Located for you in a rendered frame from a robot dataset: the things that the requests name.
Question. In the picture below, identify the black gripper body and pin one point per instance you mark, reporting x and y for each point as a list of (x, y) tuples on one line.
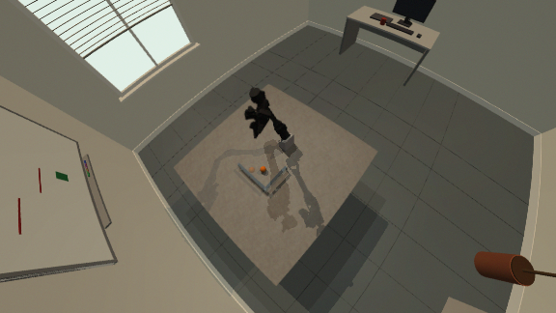
[(262, 112)]

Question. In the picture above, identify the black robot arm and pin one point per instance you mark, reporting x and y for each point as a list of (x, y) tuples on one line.
[(257, 96)]

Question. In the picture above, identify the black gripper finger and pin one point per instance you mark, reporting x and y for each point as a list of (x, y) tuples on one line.
[(255, 131), (261, 123)]

